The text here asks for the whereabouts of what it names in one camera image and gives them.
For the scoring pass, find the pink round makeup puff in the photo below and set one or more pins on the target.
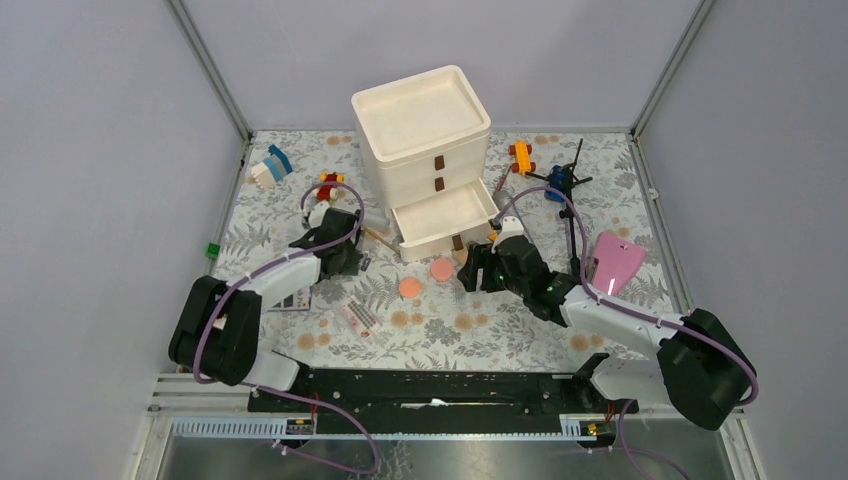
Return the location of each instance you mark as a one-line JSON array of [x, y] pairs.
[[442, 269]]

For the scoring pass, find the blue white stacked bricks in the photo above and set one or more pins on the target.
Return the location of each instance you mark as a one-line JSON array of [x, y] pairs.
[[272, 170]]

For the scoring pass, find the orange round makeup puff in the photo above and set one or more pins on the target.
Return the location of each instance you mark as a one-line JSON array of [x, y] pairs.
[[409, 287]]

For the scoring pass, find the silver toy microphone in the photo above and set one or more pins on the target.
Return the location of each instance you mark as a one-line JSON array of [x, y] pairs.
[[503, 200]]

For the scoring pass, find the false eyelash box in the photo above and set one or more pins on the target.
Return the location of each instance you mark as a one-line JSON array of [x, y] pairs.
[[358, 317]]

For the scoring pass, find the yellow red toy brick car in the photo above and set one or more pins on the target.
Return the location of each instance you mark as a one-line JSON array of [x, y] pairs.
[[521, 152]]

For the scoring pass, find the red lip gloss tube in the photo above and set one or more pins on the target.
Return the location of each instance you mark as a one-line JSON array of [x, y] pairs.
[[503, 179]]

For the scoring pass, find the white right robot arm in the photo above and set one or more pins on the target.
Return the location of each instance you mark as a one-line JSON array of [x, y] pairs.
[[689, 362]]

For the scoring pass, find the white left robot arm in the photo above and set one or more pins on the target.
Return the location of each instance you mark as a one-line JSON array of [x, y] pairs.
[[217, 333]]

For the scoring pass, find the pink plastic scoop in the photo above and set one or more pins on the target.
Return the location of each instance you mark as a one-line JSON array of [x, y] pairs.
[[613, 263]]

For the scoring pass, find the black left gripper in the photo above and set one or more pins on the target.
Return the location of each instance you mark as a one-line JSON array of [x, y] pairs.
[[351, 260]]

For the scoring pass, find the gold thin makeup pencil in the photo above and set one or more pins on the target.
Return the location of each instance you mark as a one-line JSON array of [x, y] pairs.
[[377, 237]]

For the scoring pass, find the clear bottle black cap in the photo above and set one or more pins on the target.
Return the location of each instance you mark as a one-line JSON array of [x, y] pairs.
[[376, 221]]

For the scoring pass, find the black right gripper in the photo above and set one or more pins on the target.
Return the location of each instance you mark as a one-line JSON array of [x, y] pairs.
[[480, 256]]

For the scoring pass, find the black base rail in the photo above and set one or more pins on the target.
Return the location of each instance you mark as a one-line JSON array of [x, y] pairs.
[[441, 402]]

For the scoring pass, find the blue toy brick car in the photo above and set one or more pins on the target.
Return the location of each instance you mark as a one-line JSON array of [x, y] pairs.
[[560, 179]]

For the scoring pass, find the red green white brick toy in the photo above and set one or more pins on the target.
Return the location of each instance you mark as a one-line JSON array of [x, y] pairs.
[[329, 191]]

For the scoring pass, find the white drawer organizer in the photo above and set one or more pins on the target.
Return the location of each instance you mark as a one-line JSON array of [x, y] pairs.
[[424, 142]]

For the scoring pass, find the green small cube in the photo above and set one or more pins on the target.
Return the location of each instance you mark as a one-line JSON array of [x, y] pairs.
[[212, 251]]

